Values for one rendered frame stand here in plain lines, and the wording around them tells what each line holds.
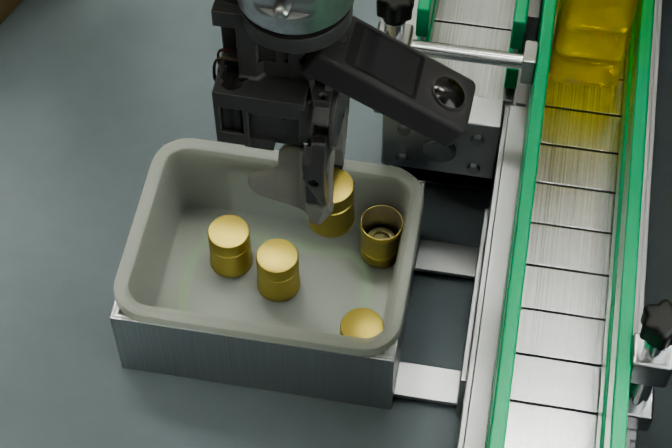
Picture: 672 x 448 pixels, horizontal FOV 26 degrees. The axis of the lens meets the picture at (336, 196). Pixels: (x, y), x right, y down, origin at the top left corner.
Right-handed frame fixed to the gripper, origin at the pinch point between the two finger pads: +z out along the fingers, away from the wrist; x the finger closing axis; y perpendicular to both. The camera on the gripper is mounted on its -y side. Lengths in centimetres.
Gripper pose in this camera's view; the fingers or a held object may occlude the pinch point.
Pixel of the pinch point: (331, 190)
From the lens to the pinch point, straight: 106.9
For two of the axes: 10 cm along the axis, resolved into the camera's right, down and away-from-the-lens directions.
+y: -9.8, -1.5, 1.1
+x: -1.9, 8.0, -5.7
